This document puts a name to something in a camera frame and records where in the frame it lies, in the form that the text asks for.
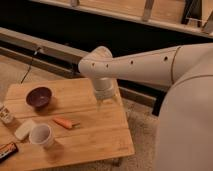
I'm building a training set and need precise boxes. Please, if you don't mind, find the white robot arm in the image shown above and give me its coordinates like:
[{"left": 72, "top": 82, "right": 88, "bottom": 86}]
[{"left": 78, "top": 43, "right": 213, "bottom": 171}]

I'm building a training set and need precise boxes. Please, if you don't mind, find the wooden table board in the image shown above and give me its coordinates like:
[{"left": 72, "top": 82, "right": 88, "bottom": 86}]
[{"left": 0, "top": 78, "right": 134, "bottom": 171}]

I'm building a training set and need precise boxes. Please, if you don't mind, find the dark purple bowl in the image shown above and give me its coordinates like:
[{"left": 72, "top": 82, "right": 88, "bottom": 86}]
[{"left": 26, "top": 87, "right": 52, "bottom": 108}]

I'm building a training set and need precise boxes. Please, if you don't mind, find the orange toy carrot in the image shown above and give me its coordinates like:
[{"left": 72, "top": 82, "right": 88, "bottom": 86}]
[{"left": 53, "top": 118, "right": 79, "bottom": 129}]

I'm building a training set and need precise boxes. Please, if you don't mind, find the white rectangular sponge block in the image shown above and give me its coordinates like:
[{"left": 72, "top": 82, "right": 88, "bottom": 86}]
[{"left": 14, "top": 119, "right": 36, "bottom": 140}]

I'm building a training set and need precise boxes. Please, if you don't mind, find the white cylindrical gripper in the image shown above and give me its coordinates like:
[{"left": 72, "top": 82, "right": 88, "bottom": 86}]
[{"left": 91, "top": 78, "right": 120, "bottom": 109}]

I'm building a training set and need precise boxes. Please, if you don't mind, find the dark candy bar wrapper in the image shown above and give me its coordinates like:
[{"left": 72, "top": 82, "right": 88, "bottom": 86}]
[{"left": 0, "top": 142, "right": 19, "bottom": 163}]

